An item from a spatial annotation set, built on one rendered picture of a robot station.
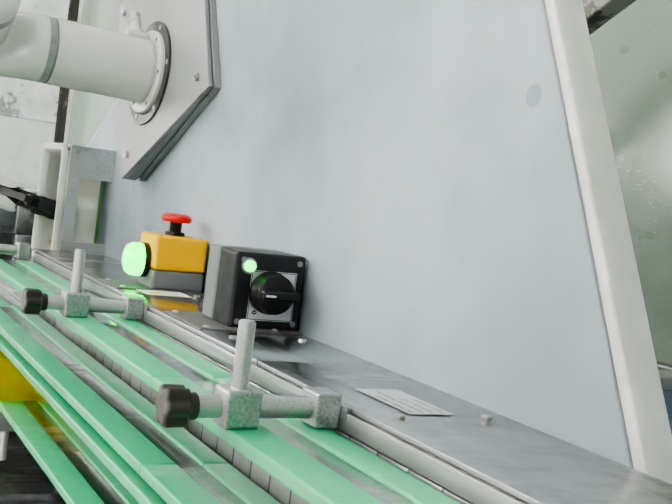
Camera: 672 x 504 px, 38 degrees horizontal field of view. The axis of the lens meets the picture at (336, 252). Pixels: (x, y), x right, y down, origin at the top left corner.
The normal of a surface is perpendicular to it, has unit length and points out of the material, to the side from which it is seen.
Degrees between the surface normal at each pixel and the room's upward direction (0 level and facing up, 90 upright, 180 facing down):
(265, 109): 0
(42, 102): 90
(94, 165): 90
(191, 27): 3
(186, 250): 90
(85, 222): 90
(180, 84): 3
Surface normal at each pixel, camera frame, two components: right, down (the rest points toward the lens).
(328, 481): 0.13, -0.99
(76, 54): 0.51, 0.16
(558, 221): -0.87, -0.08
